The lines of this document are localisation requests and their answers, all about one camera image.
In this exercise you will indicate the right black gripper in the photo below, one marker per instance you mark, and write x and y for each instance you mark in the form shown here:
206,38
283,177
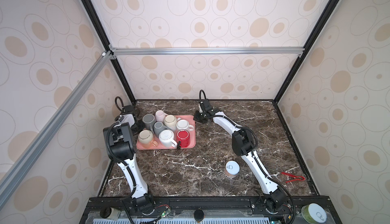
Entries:
196,117

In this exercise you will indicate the small grey mug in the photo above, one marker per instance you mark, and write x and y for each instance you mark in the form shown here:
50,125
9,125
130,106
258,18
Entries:
159,127

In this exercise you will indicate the white lidded small can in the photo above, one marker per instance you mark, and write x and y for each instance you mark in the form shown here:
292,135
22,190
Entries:
232,168

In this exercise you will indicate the black round knob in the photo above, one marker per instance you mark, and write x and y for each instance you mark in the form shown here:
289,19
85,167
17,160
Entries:
199,215

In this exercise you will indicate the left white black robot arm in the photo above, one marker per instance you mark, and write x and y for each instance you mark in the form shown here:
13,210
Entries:
121,148

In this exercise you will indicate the beige mug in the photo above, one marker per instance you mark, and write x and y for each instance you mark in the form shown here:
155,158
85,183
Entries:
146,139

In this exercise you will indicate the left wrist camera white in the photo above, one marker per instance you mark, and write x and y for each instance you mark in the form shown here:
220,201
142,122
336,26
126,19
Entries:
127,118

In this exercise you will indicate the red handled tool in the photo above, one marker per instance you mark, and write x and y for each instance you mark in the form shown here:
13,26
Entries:
292,178

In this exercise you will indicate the pale pink mug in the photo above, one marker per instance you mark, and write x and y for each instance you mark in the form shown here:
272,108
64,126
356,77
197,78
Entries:
160,116

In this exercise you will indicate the white ribbed mug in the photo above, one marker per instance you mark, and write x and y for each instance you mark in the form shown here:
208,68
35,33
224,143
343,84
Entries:
166,138

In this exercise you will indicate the white mug red inside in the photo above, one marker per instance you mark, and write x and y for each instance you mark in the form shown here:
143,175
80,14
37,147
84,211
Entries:
183,124

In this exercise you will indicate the pink plastic tray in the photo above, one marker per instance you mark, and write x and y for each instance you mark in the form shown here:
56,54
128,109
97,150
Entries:
190,118

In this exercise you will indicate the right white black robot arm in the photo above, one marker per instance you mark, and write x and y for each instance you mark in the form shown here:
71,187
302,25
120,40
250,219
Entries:
244,145

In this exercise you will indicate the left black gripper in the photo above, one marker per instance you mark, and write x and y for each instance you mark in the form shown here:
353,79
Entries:
139,123

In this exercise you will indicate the diagonal aluminium rail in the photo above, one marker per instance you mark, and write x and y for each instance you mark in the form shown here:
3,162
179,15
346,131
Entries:
19,170

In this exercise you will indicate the tall dark grey mug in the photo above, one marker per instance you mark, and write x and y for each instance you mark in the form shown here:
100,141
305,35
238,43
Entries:
149,121

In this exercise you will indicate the horizontal aluminium rail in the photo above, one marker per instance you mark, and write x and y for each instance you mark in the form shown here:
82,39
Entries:
205,51

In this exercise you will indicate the cream speckled mug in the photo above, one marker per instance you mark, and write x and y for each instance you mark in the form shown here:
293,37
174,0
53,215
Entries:
170,121

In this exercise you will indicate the black base frame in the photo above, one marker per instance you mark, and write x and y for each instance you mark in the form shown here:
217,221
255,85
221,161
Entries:
251,205

